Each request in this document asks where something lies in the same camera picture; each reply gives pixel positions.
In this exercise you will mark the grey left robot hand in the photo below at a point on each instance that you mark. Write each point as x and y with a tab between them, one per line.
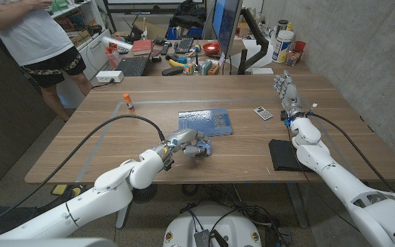
183	139

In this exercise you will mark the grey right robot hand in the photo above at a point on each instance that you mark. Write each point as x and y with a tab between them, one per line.
290	97

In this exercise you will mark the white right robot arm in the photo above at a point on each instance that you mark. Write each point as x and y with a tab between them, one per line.
341	185

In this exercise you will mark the orange capped glue stick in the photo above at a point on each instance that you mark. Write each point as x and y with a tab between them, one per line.
128	103

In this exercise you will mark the black TV remote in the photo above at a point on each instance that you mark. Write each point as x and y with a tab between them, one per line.
164	49

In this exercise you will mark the blue hardcover book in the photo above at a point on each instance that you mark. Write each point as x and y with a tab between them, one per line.
204	121

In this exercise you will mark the white pocket calculator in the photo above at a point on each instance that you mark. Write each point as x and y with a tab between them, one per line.
262	113

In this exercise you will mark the flat white box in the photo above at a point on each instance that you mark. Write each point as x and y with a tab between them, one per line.
262	71

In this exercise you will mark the clear glass jar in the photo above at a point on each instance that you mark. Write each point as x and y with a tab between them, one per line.
293	57

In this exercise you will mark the white canister blue label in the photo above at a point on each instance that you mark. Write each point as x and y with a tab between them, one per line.
281	46

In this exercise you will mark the red cup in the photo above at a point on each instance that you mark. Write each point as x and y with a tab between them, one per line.
300	45

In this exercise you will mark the black flat wallet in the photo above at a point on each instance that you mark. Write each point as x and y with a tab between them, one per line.
281	154

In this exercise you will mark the black round floor fan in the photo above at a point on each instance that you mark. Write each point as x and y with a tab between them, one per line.
146	196

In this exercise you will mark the black oval case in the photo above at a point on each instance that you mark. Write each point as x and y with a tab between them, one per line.
171	71

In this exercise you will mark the colourful puzzle cube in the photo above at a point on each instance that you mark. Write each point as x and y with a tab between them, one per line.
188	68

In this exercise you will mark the yellow bottle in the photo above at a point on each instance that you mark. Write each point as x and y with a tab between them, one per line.
289	26

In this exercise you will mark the orange brick block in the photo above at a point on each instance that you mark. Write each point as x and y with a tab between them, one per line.
213	70

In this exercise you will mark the teal plastic item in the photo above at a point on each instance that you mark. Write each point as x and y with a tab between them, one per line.
206	67

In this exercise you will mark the yellow banana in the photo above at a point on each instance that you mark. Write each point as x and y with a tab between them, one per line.
175	63

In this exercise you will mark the black computer mouse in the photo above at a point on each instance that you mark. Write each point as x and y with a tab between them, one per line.
156	59

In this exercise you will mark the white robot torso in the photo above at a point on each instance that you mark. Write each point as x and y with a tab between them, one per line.
218	219

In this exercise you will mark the black laptop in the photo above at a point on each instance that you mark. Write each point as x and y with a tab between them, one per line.
134	66

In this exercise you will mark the black keyboard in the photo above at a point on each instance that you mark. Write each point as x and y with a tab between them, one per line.
183	45

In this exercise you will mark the red bowl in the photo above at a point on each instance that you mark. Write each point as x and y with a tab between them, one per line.
211	48

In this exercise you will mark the white power strip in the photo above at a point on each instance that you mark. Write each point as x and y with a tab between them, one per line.
110	76

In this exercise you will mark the computer monitor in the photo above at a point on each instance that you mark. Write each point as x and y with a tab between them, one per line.
226	24

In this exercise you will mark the grey metal table leg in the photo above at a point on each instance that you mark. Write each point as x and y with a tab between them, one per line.
122	217
297	206

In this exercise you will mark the red book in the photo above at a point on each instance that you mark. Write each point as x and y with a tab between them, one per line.
142	46

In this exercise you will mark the cardboard box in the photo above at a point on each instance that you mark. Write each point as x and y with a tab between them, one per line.
154	30

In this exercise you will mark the white rolled tube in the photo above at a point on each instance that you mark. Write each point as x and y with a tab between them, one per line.
117	44

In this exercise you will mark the black backpack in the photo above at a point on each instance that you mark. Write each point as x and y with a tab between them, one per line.
187	15

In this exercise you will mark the white shelf unit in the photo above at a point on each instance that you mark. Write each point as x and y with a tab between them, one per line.
96	51

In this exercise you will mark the yellow floor item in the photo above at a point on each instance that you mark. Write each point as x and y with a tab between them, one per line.
59	189

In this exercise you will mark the whiteboard on black stand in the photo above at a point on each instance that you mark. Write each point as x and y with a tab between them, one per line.
149	1

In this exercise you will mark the person in white t-shirt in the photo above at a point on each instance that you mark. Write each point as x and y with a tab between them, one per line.
29	34

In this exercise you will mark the person leg dark trousers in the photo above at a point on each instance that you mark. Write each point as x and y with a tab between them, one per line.
5	219

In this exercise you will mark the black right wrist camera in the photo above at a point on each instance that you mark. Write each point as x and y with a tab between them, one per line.
284	118

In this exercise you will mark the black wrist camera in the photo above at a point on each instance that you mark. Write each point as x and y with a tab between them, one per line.
284	118
168	164

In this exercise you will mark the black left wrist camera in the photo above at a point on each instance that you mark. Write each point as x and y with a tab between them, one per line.
168	164

